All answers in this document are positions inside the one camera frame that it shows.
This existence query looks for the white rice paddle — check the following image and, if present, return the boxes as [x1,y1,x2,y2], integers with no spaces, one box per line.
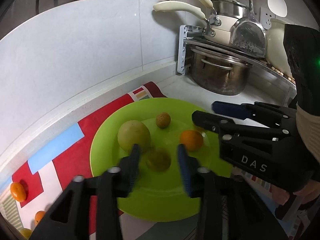
[267,0,287,18]

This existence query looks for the white metal kitchen shelf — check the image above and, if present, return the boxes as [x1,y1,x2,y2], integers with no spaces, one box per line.
[176,25,296,97]

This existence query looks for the large orange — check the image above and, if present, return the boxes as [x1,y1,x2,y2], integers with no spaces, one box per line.
[34,210,46,225]

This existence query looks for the green plate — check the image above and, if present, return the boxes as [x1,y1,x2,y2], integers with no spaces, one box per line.
[89,97,234,223]

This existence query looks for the person right hand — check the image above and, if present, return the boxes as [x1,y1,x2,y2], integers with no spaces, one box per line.
[271,180,320,205]

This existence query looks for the lower cream-handled pan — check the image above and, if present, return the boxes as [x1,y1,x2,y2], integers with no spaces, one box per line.
[153,1,237,47]

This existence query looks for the right forearm black sleeve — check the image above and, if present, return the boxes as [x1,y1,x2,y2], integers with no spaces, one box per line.
[283,23,320,164]

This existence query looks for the steel lidded pot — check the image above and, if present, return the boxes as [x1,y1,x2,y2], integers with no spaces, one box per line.
[211,0,249,19]

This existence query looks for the wall power sockets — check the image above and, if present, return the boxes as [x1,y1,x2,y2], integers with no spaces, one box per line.
[260,7,274,30]

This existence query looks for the colourful patchwork table mat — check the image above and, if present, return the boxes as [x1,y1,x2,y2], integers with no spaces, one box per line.
[0,81,304,240]

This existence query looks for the white ceramic pot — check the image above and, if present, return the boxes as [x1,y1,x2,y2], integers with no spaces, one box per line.
[266,18,292,77]

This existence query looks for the large steel stockpot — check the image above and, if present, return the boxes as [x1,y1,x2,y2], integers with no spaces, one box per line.
[190,45,253,96]

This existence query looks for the large green apple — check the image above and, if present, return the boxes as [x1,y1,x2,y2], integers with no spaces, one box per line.
[117,120,151,152]

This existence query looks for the brown kiwi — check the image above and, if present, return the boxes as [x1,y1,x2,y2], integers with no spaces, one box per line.
[156,112,171,129]
[146,150,171,172]

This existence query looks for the steel spatula turner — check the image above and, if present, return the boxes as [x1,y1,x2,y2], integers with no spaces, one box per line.
[230,0,266,58]

